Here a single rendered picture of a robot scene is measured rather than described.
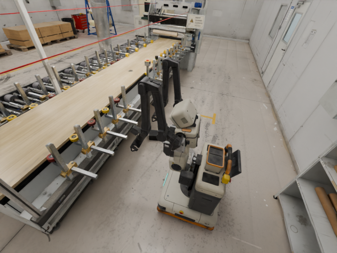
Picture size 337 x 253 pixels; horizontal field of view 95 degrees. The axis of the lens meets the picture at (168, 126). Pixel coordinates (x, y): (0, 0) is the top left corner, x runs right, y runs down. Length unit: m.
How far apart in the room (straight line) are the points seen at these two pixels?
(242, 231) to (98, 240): 1.61
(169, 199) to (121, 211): 0.63
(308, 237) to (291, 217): 0.20
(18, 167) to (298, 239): 2.73
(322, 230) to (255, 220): 0.63
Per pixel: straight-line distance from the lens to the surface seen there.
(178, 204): 1.89
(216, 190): 1.45
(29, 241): 2.43
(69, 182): 1.68
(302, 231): 2.52
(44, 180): 1.80
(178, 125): 1.18
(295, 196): 2.73
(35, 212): 1.58
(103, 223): 2.19
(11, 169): 1.74
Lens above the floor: 2.01
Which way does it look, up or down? 41 degrees down
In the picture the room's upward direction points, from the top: 5 degrees clockwise
